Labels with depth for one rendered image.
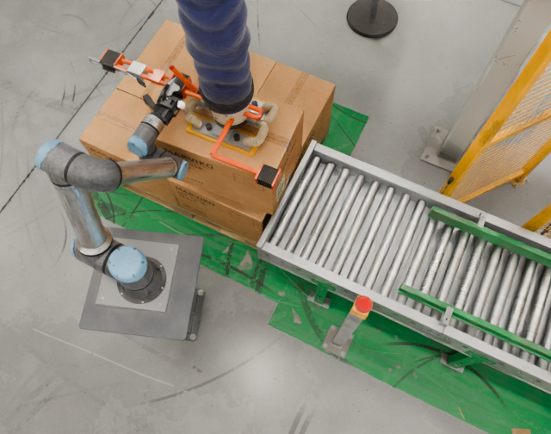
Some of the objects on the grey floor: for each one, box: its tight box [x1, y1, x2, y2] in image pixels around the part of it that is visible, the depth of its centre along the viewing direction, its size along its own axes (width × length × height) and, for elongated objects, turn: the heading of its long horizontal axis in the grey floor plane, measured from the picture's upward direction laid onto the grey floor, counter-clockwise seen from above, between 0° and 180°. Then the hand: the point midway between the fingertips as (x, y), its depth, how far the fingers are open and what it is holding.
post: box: [331, 295, 369, 349], centre depth 247 cm, size 7×7×100 cm
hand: (175, 83), depth 220 cm, fingers closed on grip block, 6 cm apart
